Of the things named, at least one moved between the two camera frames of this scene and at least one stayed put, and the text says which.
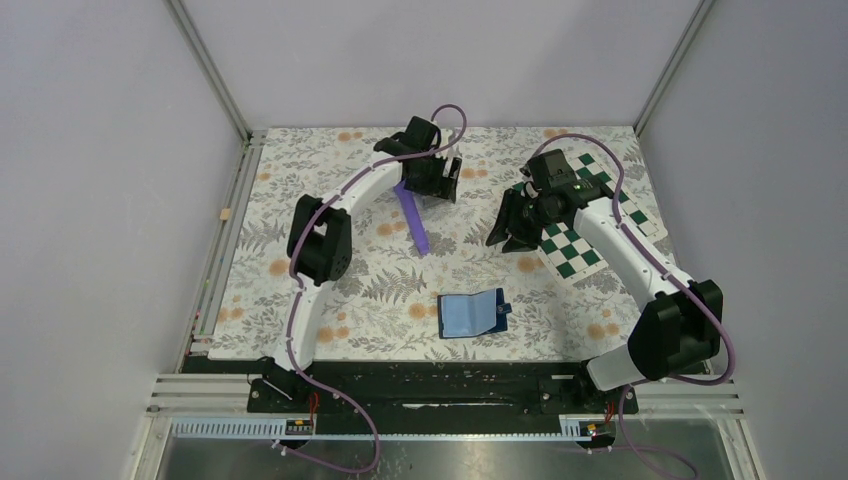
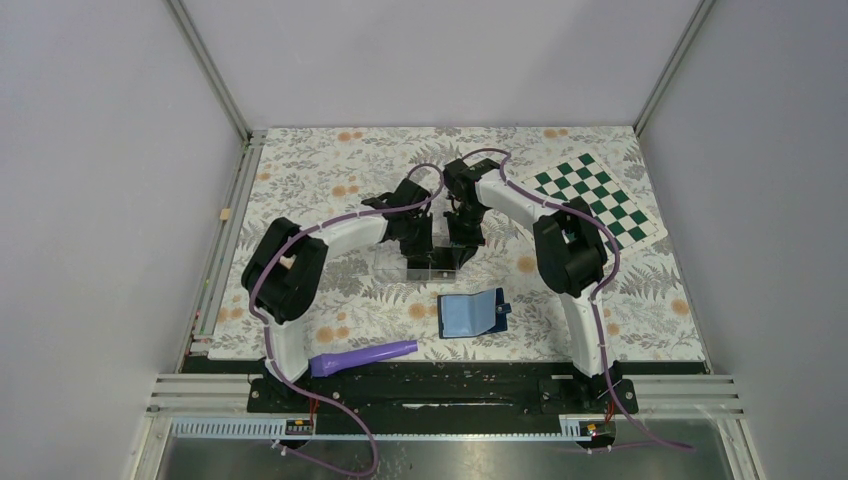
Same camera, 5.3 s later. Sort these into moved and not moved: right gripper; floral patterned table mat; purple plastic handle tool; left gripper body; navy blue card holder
Moved: purple plastic handle tool; right gripper; left gripper body
Not moved: navy blue card holder; floral patterned table mat
